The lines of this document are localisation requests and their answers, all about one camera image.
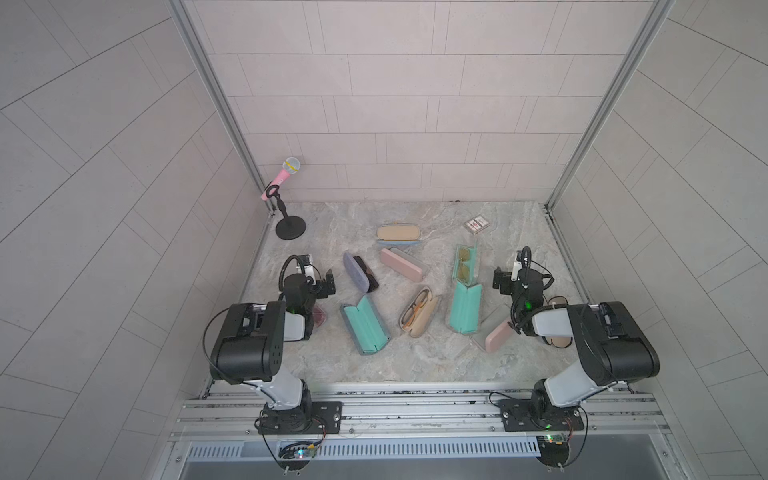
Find teal folding glasses case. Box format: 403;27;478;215
447;281;483;335

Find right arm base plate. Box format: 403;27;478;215
496;399;585;433

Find black microphone stand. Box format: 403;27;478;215
265;184;307;240

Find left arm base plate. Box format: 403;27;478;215
255;401;343;436

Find teal open glasses case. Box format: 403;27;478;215
340;294;391;355

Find orange frame glasses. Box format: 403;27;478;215
400;288;432;331

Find circuit board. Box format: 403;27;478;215
278;442;319;461
536;436;571;469

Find small pink card box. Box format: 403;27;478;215
464;215;491;235

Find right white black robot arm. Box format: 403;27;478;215
492;246;660;421

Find blue case pink glasses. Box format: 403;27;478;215
310;304;327;329

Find pink toy microphone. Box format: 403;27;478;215
261;157;301;201

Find pink grey open case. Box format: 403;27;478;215
470;304;515;353

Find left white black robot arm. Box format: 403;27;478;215
203;254;336;413

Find aluminium rail frame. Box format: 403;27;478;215
152;383;692;479

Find left circuit board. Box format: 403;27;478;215
278;442;319;461

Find black sunglasses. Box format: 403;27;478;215
354;256;379;293

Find beige open glasses case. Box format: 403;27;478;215
398;286;441;338

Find black tan open case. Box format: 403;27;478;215
542;295;573;350

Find right circuit board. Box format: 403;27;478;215
536;436;571;469

